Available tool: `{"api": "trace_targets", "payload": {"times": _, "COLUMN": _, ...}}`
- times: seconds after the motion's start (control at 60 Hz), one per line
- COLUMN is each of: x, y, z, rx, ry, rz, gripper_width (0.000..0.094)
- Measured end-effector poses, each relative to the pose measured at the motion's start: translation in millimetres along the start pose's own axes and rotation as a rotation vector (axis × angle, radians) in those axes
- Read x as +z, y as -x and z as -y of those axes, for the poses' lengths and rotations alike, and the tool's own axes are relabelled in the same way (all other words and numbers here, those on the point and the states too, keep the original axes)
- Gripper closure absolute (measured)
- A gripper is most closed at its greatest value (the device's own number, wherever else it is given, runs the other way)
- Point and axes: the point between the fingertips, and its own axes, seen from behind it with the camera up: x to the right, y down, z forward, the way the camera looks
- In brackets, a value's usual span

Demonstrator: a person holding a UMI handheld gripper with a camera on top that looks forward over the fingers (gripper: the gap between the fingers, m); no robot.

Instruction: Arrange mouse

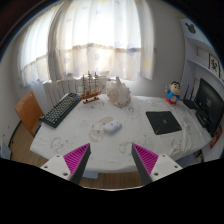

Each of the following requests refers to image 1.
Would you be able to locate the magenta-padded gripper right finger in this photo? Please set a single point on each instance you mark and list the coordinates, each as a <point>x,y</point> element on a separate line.
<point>145,158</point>

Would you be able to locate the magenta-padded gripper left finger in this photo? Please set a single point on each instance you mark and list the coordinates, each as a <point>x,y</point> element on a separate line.
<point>77,157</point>

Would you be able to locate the white cartoon-printed computer mouse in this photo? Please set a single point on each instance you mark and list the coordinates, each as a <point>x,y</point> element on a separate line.
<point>112,126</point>

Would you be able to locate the black mouse pad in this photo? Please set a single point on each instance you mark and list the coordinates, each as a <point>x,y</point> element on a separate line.
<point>163,122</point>

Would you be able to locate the white printed tablecloth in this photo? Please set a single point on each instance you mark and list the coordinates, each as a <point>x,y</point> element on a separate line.
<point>133,133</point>

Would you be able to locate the black computer keyboard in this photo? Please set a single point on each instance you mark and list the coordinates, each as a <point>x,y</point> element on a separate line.
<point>61,110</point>

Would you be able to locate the wooden sailing ship model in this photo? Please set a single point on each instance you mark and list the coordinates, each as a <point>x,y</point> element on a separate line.
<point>90,95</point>

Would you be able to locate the orange wooden chair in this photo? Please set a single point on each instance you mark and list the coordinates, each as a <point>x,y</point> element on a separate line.
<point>28,111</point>

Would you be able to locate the large white conch shell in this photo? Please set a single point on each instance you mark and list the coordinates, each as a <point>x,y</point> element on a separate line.
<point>118,94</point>

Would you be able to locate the white radiator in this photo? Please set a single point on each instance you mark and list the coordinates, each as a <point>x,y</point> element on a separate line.
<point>60,89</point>

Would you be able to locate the black router with antennas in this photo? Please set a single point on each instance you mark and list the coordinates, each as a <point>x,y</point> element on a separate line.
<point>190,104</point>

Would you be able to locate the cartoon boy figure clock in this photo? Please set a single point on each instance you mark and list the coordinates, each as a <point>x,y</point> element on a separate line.
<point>173,93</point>

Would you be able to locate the black computer monitor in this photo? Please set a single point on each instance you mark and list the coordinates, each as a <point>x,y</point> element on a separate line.
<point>210,103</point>

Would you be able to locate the sheer white printed curtain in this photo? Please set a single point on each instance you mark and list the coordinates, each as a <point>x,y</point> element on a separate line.
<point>100,40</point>

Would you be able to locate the white wall shelf unit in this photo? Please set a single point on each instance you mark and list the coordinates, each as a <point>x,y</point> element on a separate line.
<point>200,50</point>

